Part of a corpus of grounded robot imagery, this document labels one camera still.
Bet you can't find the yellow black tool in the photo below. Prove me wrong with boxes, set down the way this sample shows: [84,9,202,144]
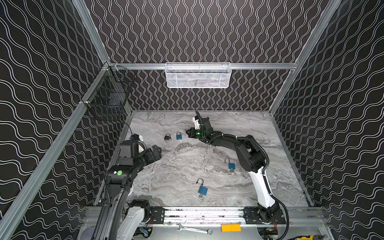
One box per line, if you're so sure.
[289,235,327,240]

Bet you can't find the silver combination wrench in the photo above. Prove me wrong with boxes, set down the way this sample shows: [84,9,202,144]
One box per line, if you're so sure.
[177,224,213,235]

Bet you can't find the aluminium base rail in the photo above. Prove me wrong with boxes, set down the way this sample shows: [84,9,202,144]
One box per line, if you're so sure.
[85,206,326,227]

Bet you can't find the aluminium left side bar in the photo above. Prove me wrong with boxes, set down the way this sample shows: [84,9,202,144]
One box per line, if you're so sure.
[1,62,109,240]

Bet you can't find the blue padlock front large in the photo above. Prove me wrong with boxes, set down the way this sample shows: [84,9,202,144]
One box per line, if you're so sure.
[196,178,208,199]

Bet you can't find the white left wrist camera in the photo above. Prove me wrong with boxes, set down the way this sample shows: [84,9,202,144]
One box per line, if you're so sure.
[130,134,144,142]

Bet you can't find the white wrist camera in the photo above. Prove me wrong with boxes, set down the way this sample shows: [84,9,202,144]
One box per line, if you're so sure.
[193,116,201,130]
[130,134,144,142]

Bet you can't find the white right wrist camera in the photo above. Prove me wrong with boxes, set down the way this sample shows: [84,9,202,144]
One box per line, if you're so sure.
[193,116,201,130]

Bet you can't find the aluminium corner frame post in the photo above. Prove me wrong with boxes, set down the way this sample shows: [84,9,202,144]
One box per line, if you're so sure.
[269,0,342,116]
[73,0,110,63]

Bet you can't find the aluminium corner frame post right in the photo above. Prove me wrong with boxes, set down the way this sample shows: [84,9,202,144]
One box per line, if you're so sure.
[269,0,342,116]

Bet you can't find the white wire mesh basket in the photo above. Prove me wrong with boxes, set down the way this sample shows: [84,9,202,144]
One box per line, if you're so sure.
[165,67,232,89]

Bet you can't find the yellow block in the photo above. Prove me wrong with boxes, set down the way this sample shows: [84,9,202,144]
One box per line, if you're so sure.
[221,224,241,233]

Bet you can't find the aluminium back crossbar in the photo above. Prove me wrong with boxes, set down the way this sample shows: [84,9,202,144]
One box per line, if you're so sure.
[111,62,298,71]

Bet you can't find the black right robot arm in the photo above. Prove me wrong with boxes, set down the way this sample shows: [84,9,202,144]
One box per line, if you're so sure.
[186,111,283,223]

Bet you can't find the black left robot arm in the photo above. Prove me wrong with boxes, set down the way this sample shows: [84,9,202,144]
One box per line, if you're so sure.
[91,134,162,240]

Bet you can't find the aluminium corner frame post left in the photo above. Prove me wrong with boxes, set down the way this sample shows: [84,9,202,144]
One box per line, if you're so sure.
[73,0,110,63]

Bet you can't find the black wire mesh basket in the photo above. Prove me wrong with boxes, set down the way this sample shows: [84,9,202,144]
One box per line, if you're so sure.
[85,65,137,122]

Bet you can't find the grey cloth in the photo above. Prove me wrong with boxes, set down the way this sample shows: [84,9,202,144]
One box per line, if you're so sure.
[79,226,96,240]

